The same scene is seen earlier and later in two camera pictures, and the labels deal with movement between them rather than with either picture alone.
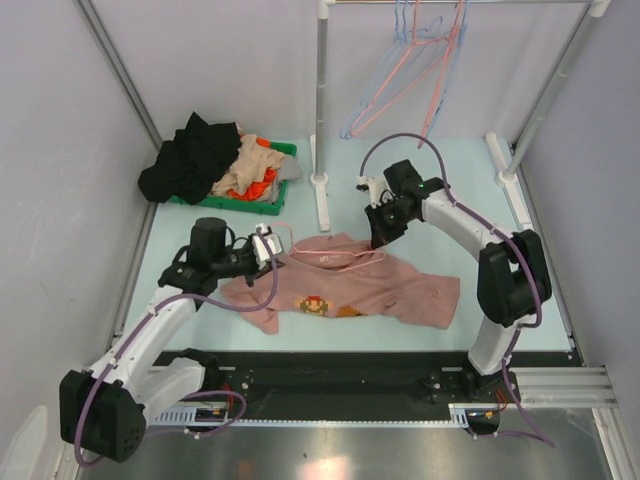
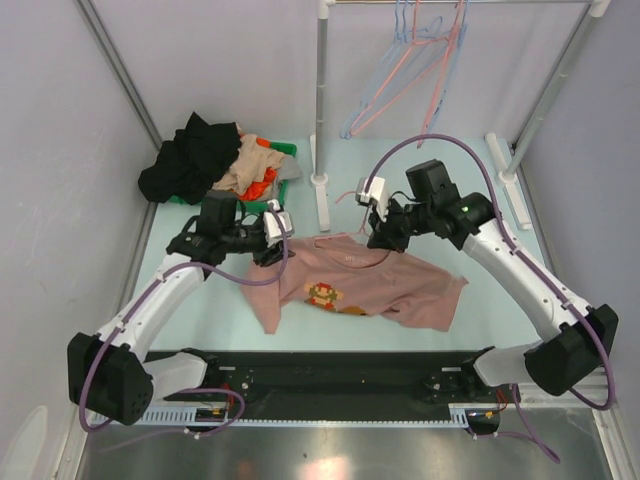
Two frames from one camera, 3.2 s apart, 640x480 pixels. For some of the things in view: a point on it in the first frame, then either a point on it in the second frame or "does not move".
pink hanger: [331, 253] → [349, 233]
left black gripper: [256, 272] → [270, 255]
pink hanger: [407, 95] does not move
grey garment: [289, 169] does not move
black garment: [190, 162] does not move
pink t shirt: [338, 276] does not move
